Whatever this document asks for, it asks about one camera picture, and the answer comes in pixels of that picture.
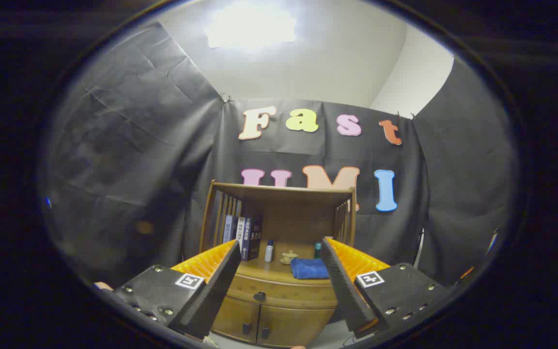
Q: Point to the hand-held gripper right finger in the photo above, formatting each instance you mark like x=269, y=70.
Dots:
x=344, y=291

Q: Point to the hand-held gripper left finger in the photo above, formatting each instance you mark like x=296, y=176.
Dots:
x=211, y=295

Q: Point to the black round drawer knob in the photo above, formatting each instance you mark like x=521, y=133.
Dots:
x=259, y=296

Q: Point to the wooden drawer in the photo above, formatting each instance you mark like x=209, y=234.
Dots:
x=288, y=291

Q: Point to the wooden cabinet door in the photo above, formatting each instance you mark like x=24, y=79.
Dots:
x=233, y=317
x=293, y=327

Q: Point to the wooden countertop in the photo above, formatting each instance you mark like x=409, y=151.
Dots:
x=271, y=269

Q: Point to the wooden cabinet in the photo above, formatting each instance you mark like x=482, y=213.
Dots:
x=284, y=191

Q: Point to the blue folded towel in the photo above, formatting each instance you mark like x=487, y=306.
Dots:
x=309, y=268

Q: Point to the teal bottle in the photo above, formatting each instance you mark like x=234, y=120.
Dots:
x=317, y=249

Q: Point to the cream lidded teacup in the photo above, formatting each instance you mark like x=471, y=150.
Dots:
x=289, y=257

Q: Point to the light blue book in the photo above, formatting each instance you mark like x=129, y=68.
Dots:
x=228, y=229

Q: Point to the dark navy book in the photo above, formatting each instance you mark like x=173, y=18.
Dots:
x=253, y=237

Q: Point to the white book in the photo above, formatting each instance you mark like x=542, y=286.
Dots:
x=240, y=230

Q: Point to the white bottle blue cap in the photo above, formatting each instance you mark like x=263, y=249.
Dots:
x=269, y=251

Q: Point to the white pole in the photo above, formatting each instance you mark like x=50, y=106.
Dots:
x=419, y=247

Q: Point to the black backdrop cloth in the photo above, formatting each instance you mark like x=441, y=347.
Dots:
x=138, y=169

